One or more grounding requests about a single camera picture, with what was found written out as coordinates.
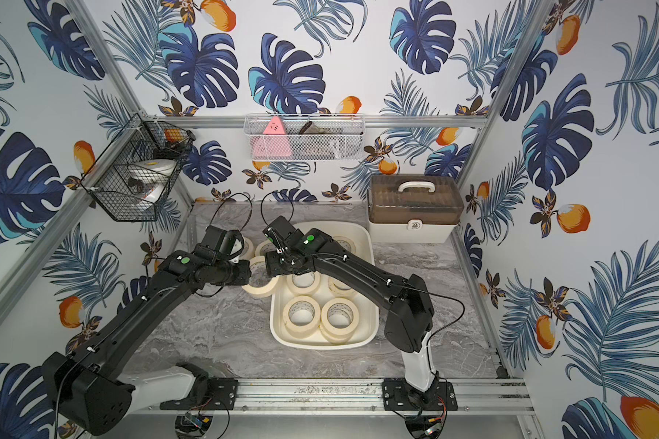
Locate cream tape roll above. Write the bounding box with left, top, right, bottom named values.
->
left=287, top=272, right=321, bottom=296
left=328, top=277, right=357, bottom=299
left=320, top=297, right=360, bottom=344
left=238, top=237, right=256, bottom=261
left=242, top=256, right=280, bottom=298
left=334, top=236, right=357, bottom=254
left=282, top=296, right=321, bottom=338

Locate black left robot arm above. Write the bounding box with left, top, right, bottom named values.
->
left=41, top=226, right=251, bottom=435

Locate white plastic storage tray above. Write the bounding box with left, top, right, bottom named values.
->
left=269, top=220, right=380, bottom=350

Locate brown lidded storage case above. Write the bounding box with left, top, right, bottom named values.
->
left=367, top=174, right=465, bottom=244

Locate white object in black basket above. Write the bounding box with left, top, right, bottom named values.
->
left=126, top=159, right=176, bottom=210

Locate pink triangle in basket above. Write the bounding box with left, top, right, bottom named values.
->
left=251, top=116, right=293, bottom=161

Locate white mesh wall basket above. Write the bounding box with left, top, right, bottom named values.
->
left=243, top=113, right=366, bottom=162

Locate black wire basket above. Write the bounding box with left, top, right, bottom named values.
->
left=82, top=113, right=195, bottom=222

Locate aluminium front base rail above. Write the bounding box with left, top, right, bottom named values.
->
left=134, top=379, right=535, bottom=416

